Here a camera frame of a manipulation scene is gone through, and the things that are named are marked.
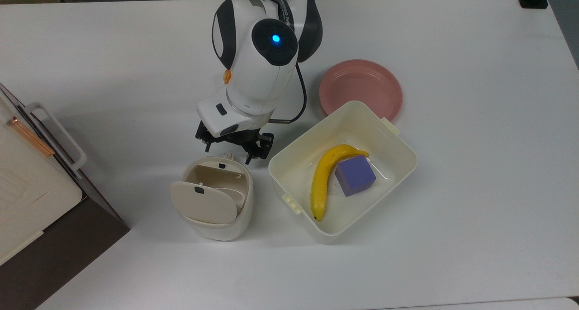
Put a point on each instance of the dark brown drawer cabinet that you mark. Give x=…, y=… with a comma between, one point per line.
x=59, y=255

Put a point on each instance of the white paper ball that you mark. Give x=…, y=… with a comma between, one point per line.
x=230, y=156

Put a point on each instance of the cream plastic storage box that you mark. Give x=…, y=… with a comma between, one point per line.
x=393, y=174

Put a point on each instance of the cream mini trash bin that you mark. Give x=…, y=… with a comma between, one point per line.
x=221, y=231

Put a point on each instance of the cream toy microwave box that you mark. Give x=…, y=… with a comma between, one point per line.
x=27, y=197

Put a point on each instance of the pink plastic plate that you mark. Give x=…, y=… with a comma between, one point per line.
x=357, y=86

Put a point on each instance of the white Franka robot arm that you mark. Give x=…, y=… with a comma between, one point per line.
x=258, y=70

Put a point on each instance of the cream trash bin flip lid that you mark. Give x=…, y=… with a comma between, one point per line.
x=203, y=203

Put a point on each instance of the purple cube block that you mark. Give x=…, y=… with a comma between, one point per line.
x=356, y=176

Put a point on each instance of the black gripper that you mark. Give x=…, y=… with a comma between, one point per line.
x=237, y=138

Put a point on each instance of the yellow toy banana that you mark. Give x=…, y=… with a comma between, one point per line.
x=321, y=183

